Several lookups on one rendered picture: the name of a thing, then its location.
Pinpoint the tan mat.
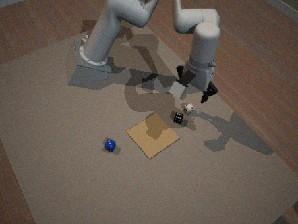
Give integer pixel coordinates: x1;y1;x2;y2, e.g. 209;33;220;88
126;113;180;159

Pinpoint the white die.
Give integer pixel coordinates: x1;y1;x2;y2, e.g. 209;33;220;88
184;104;194;115

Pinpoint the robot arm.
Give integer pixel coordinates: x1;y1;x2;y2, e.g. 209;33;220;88
79;0;220;99

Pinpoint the blue die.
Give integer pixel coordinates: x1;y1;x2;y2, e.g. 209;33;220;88
105;139;116;152

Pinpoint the black die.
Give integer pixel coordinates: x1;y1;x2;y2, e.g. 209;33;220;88
173;112;183;124

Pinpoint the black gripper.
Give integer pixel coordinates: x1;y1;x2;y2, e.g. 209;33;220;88
176;57;218;104

